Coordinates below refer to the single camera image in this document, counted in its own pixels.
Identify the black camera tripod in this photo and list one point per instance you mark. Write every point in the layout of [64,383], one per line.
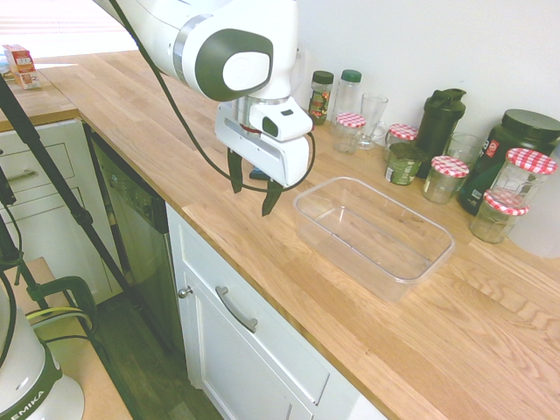
[57,176]

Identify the clear plastic rectangular container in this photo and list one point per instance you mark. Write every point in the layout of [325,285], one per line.
[372,245]

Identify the dark metal clamp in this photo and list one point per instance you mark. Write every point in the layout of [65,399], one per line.
[83,297]

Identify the white window blind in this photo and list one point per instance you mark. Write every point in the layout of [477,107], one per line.
[44,22]

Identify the large black powder tub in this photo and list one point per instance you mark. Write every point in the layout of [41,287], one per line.
[525,131]

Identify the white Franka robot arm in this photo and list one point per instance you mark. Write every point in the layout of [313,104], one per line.
[153,35]

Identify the clear glass tumbler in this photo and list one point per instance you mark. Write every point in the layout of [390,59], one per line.
[466,146]

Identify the silver cabinet knob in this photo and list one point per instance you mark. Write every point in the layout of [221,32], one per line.
[185,291]

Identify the stainless steel dishwasher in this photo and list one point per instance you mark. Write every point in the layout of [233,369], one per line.
[131,219]

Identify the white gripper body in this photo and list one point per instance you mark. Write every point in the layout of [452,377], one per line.
[262,151]

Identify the spice jar with dark lid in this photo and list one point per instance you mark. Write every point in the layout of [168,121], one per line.
[320,102]

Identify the orange white food box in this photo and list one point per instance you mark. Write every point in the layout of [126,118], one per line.
[19,59]
[27,81]

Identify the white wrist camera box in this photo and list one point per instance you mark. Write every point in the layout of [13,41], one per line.
[289,124]

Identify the glass jar red checkered lid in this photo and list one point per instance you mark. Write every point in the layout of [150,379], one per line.
[444,184]
[494,223]
[401,132]
[347,135]

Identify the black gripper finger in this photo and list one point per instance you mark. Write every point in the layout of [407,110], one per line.
[272,197]
[237,172]

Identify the wooden mounting board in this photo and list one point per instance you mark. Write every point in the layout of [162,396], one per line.
[96,385]

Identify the tall clear glass mug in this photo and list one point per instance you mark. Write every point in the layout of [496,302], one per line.
[372,118]

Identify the black shaker bottle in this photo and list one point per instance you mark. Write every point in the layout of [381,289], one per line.
[439,127]

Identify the dark blue protein bar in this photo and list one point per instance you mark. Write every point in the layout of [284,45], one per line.
[258,174]

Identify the green pot with foil lid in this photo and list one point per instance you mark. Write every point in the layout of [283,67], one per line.
[402,168]

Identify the white drawer cabinet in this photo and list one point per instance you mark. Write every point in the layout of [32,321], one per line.
[44,205]

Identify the large jar red checkered lid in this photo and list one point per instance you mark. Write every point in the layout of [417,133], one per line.
[525,175]

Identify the clear bottle with green lid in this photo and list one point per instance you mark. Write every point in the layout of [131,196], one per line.
[348,94]

